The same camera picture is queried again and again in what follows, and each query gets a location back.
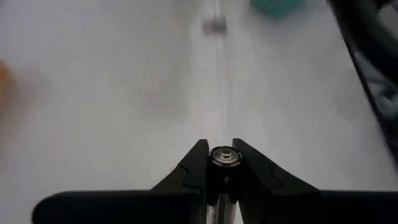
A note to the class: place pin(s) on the yellow plastic bin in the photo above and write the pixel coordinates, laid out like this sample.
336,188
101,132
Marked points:
4,81

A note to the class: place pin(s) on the green plastic bin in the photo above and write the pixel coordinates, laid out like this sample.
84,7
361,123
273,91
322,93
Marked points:
276,7

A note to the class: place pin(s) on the black copper AA battery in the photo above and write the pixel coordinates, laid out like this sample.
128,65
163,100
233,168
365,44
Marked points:
214,25

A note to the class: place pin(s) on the black aluminium table frame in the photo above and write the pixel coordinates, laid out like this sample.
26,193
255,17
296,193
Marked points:
367,31

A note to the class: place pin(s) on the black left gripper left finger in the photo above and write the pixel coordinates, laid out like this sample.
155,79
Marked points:
186,186

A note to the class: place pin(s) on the silver black AA battery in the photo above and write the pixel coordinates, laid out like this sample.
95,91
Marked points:
224,174

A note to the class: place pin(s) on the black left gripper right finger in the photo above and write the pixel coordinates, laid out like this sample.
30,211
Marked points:
264,193

